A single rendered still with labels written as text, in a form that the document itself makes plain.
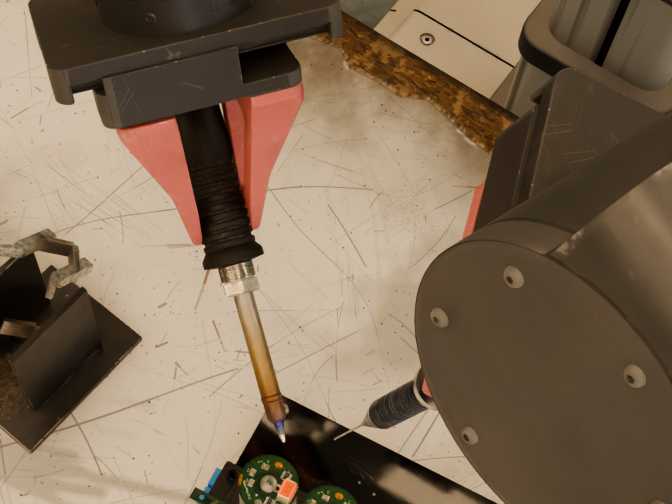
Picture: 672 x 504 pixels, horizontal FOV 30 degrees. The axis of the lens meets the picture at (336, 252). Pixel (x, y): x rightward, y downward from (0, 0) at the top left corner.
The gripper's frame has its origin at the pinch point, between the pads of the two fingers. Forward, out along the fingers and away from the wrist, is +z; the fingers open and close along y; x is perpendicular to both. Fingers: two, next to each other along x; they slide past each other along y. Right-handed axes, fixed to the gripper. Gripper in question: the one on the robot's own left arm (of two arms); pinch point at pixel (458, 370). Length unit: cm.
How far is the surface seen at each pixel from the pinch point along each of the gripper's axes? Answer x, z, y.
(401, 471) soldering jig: 6.6, 18.5, -2.4
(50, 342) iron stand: -10.2, 20.3, -2.6
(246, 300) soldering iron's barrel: -4.4, 11.4, -4.3
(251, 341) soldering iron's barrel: -3.6, 11.9, -2.9
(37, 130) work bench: -14.2, 27.5, -15.4
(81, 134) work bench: -12.1, 26.7, -15.8
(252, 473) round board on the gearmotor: -1.0, 15.7, 0.9
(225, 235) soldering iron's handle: -6.3, 10.3, -6.0
